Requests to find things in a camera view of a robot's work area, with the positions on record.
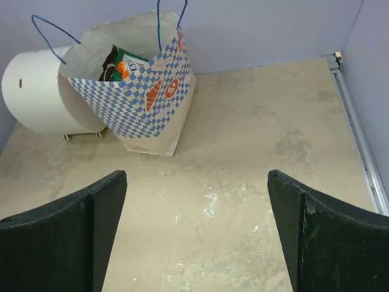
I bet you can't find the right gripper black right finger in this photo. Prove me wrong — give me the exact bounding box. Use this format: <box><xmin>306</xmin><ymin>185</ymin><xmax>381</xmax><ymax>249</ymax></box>
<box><xmin>267</xmin><ymin>170</ymin><xmax>388</xmax><ymax>291</ymax></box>

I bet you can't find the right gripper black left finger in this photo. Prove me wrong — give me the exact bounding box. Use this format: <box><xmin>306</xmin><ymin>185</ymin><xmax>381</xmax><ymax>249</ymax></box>
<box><xmin>1</xmin><ymin>170</ymin><xmax>127</xmax><ymax>291</ymax></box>

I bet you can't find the blue checkered paper bag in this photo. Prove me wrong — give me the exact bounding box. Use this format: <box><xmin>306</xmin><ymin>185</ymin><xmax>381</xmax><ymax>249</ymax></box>
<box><xmin>58</xmin><ymin>7</ymin><xmax>196</xmax><ymax>156</ymax></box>

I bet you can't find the brown kettle chips bag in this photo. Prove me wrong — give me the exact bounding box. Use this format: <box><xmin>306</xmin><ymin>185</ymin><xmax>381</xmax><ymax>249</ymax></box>
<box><xmin>99</xmin><ymin>45</ymin><xmax>118</xmax><ymax>82</ymax></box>

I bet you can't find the green snack bag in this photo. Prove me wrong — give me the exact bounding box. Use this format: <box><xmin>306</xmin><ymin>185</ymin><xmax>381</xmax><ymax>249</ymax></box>
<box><xmin>110</xmin><ymin>48</ymin><xmax>148</xmax><ymax>82</ymax></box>

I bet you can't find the white cylindrical container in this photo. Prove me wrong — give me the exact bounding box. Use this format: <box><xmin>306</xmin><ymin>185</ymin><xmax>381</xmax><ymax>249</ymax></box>
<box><xmin>1</xmin><ymin>49</ymin><xmax>106</xmax><ymax>141</ymax></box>

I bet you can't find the aluminium frame rail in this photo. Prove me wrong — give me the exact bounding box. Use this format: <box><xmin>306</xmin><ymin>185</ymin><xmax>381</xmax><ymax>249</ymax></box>
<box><xmin>323</xmin><ymin>52</ymin><xmax>388</xmax><ymax>216</ymax></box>

